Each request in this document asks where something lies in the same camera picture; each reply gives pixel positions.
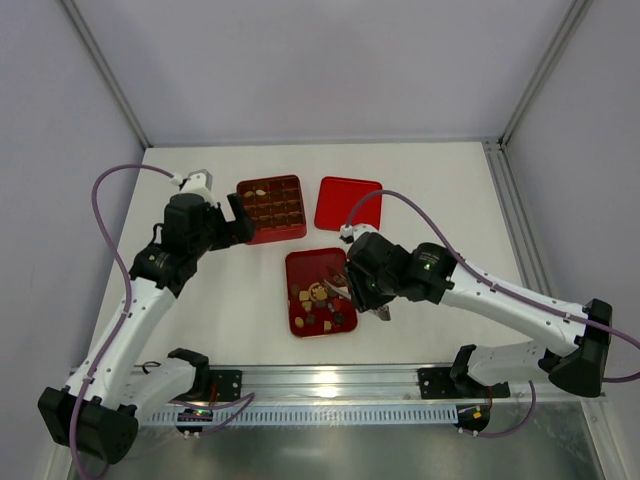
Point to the aluminium frame post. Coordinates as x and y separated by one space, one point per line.
551 56
86 37

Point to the red compartment chocolate box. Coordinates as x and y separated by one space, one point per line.
279 215

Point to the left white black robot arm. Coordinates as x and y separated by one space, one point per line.
98 411

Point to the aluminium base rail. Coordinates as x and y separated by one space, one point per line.
350 382

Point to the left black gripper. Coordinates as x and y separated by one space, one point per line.
232 223

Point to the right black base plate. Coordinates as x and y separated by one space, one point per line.
448 383

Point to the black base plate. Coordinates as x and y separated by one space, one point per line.
226 385
448 383

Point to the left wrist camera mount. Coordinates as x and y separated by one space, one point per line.
194 189

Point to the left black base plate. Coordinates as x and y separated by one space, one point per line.
226 385

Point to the white slotted cable duct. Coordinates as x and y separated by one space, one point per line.
305 415

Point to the right aluminium frame post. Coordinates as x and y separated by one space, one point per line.
551 56

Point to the left aluminium frame post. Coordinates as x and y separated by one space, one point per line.
86 37

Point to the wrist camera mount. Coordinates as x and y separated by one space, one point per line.
350 233
194 189

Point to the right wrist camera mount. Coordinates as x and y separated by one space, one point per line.
350 233

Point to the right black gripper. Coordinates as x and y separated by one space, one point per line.
361 293

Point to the metal serving tongs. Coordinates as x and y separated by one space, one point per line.
358 292

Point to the red chocolate tray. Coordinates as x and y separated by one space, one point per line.
304 268

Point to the red box lid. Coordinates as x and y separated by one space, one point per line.
337 197

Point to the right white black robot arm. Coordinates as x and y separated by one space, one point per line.
568 343

